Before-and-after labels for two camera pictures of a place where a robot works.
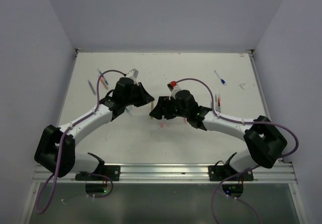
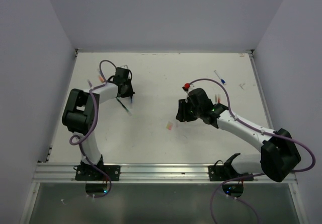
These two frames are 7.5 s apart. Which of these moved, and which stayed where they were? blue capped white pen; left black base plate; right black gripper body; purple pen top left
Moved: right black gripper body
Stayed: purple pen top left; left black base plate; blue capped white pen
